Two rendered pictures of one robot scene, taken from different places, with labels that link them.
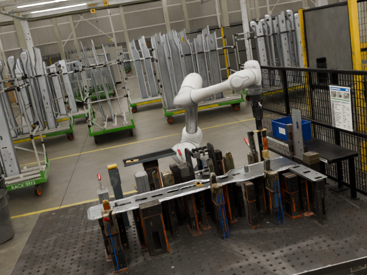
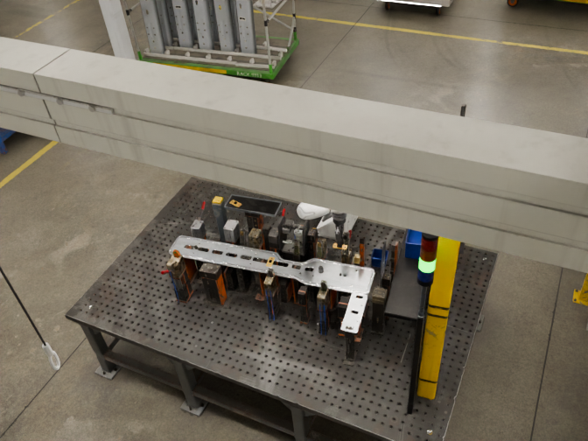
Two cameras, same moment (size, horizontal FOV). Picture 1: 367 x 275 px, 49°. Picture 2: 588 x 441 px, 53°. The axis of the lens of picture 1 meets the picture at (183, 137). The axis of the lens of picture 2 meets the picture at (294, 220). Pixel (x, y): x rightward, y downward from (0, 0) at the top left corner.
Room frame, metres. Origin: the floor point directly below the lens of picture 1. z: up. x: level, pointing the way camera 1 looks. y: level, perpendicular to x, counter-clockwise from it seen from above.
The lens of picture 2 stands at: (0.31, -1.72, 3.74)
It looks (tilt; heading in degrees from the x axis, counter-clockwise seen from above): 42 degrees down; 35
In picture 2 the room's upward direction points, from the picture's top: 5 degrees counter-clockwise
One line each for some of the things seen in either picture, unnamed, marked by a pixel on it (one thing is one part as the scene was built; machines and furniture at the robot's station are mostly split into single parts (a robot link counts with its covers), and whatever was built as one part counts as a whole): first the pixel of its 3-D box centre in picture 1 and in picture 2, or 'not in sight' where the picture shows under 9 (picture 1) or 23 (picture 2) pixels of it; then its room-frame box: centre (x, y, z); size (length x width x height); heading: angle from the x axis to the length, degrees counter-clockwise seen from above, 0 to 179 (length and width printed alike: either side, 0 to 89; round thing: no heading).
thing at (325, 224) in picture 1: (320, 201); (350, 343); (2.17, -0.73, 0.84); 0.11 x 0.06 x 0.29; 14
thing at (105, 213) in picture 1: (114, 239); (179, 278); (2.08, 0.49, 0.88); 0.15 x 0.11 x 0.36; 14
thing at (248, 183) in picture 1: (252, 204); (304, 305); (2.30, -0.35, 0.84); 0.11 x 0.08 x 0.29; 14
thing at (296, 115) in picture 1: (297, 133); (382, 264); (2.56, -0.75, 1.17); 0.12 x 0.01 x 0.34; 14
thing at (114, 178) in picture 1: (119, 197); (222, 225); (2.61, 0.51, 0.92); 0.08 x 0.08 x 0.44; 14
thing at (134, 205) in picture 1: (195, 185); (267, 262); (2.39, -0.02, 1.00); 1.38 x 0.22 x 0.02; 104
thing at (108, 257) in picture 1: (105, 233); (187, 262); (2.25, 0.57, 0.84); 0.18 x 0.06 x 0.29; 14
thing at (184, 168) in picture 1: (187, 191); (276, 252); (2.58, 0.04, 0.89); 0.13 x 0.11 x 0.38; 14
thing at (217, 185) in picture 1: (219, 209); (272, 297); (2.24, -0.14, 0.87); 0.12 x 0.09 x 0.35; 14
